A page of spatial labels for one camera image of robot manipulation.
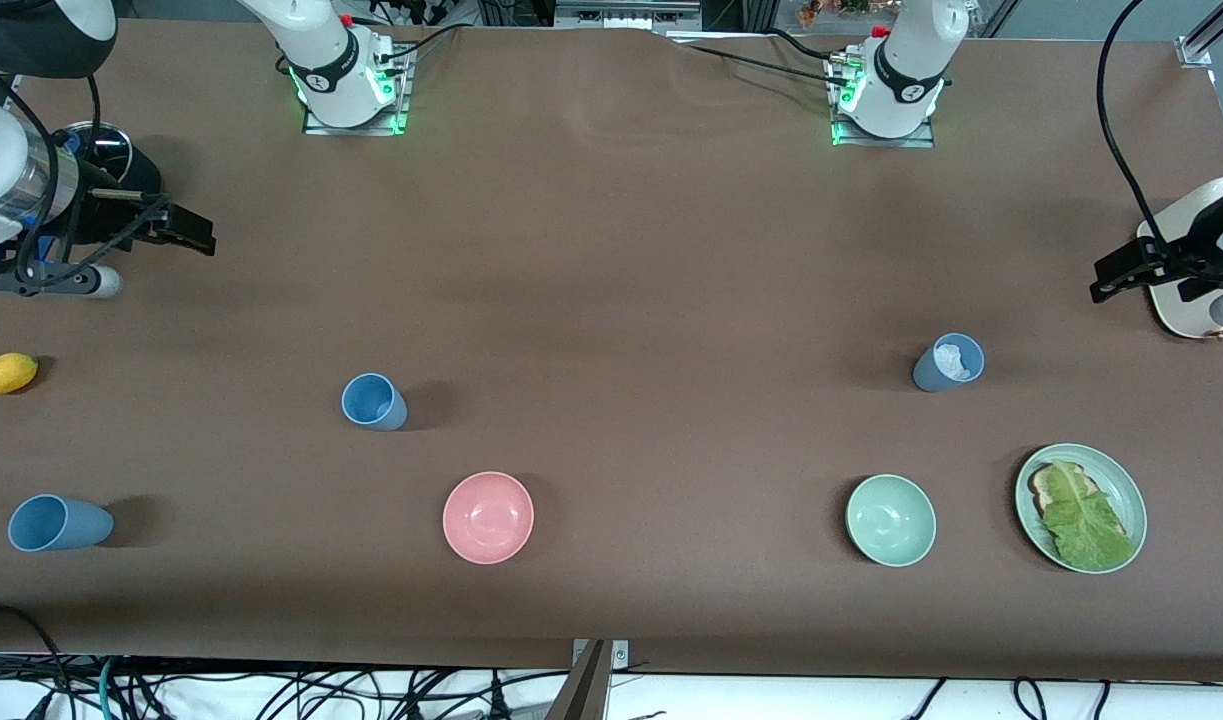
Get black base cable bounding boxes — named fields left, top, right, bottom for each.
left=356, top=15, right=464, bottom=77
left=666, top=28, right=858, bottom=91

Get black saucepan blue handle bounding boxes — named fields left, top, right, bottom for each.
left=69, top=120, right=164, bottom=249

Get blue plastic cup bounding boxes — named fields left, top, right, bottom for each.
left=8, top=494, right=115, bottom=553
left=341, top=373, right=409, bottom=432
left=912, top=333, right=986, bottom=393

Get colourful small object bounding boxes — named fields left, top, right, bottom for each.
left=796, top=0, right=877, bottom=27

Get aluminium frame profile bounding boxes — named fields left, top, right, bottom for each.
left=1175, top=0, right=1223, bottom=69

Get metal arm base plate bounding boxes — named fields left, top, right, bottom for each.
left=828, top=55, right=937, bottom=150
left=302, top=45, right=413, bottom=137

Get small metal bracket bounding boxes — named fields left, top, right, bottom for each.
left=571, top=639, right=631, bottom=669

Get pink bowl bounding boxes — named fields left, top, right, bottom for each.
left=442, top=471, right=535, bottom=565

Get cream cutting board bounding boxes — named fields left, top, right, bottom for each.
left=1136, top=175, right=1223, bottom=342

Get grey metal box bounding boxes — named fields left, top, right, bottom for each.
left=554, top=0, right=704, bottom=29

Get dark metal bar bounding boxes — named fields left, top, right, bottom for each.
left=545, top=640, right=613, bottom=720

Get glass lid blue knob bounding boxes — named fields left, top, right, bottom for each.
left=55, top=121, right=134, bottom=191

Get pale green plate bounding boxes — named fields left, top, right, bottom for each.
left=1015, top=443, right=1148, bottom=575

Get brown table cover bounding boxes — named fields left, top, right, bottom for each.
left=0, top=18, right=1223, bottom=683

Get toast bread slice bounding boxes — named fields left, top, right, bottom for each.
left=1031, top=463, right=1124, bottom=536

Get green lettuce leaf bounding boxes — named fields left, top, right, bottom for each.
left=1041, top=460, right=1137, bottom=571

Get pale green bowl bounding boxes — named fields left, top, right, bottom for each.
left=845, top=473, right=938, bottom=568

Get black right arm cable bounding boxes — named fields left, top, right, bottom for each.
left=0, top=55, right=167, bottom=291

